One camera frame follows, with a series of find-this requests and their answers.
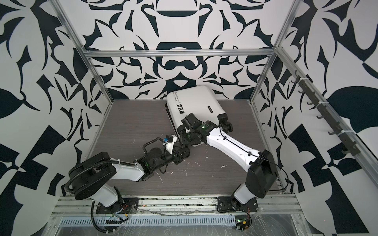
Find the white suitcase black lining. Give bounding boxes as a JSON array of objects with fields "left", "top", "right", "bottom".
[{"left": 166, "top": 86, "right": 233, "bottom": 134}]

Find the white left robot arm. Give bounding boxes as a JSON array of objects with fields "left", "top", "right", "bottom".
[{"left": 64, "top": 147, "right": 190, "bottom": 207}]

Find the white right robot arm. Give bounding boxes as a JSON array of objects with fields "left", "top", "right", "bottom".
[{"left": 177, "top": 113, "right": 279, "bottom": 205}]

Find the small green circuit board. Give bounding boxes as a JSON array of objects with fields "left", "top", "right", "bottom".
[{"left": 235, "top": 214, "right": 252, "bottom": 231}]

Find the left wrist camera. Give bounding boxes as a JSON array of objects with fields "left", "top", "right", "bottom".
[{"left": 163, "top": 135, "right": 177, "bottom": 154}]

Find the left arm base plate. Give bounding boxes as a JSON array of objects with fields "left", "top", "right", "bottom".
[{"left": 95, "top": 197, "right": 139, "bottom": 214}]

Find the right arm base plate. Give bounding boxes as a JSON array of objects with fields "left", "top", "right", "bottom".
[{"left": 216, "top": 196, "right": 259, "bottom": 213}]

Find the black corrugated cable hose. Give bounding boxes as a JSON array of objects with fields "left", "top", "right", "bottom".
[{"left": 90, "top": 200, "right": 131, "bottom": 234}]

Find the black wall hook rack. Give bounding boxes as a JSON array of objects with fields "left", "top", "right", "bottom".
[{"left": 292, "top": 75, "right": 361, "bottom": 156}]

